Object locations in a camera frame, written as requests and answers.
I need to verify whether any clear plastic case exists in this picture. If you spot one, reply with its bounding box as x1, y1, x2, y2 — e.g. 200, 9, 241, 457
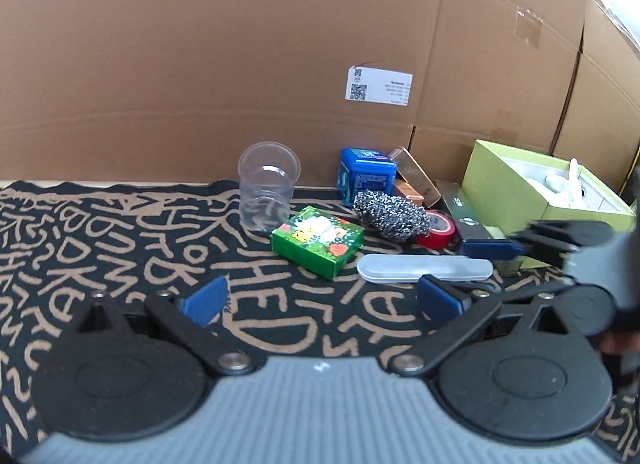
357, 253, 494, 285

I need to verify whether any light green cardboard box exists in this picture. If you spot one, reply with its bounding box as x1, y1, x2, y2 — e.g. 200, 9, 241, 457
461, 139, 637, 270

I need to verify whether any steel wool scrubber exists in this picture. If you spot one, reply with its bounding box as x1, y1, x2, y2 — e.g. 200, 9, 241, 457
353, 189, 432, 244

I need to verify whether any large cardboard box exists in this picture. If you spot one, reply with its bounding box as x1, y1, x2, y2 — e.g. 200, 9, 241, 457
547, 0, 640, 205
0, 0, 589, 195

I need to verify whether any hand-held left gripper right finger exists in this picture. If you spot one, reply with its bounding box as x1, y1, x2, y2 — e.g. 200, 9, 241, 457
390, 274, 592, 378

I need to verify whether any copper cosmetic box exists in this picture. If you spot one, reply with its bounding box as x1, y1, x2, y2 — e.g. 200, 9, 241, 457
388, 146, 437, 195
394, 179, 442, 210

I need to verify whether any black glossy box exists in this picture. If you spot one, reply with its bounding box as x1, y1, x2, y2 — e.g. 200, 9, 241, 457
434, 180, 493, 251

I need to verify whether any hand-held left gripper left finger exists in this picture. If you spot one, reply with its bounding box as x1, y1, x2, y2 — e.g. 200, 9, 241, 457
72, 275, 257, 378

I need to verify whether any white shipping label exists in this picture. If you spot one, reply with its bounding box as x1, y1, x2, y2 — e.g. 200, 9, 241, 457
346, 66, 414, 106

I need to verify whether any clear plastic cup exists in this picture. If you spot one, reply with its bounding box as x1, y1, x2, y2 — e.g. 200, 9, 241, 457
238, 142, 301, 235

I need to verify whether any green fruit-print box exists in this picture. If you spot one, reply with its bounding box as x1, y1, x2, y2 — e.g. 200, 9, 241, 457
270, 205, 365, 281

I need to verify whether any red tape roll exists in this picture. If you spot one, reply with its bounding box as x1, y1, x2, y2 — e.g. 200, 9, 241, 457
414, 210, 458, 250

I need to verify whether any black tan lettered mat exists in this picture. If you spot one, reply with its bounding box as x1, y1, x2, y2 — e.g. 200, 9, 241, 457
0, 179, 640, 464

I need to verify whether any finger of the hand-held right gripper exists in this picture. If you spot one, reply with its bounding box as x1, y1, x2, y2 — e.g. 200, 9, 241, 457
466, 278, 582, 305
459, 220, 619, 269

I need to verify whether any blue square tin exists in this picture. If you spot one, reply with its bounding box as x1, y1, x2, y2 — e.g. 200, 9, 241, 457
336, 147, 398, 208

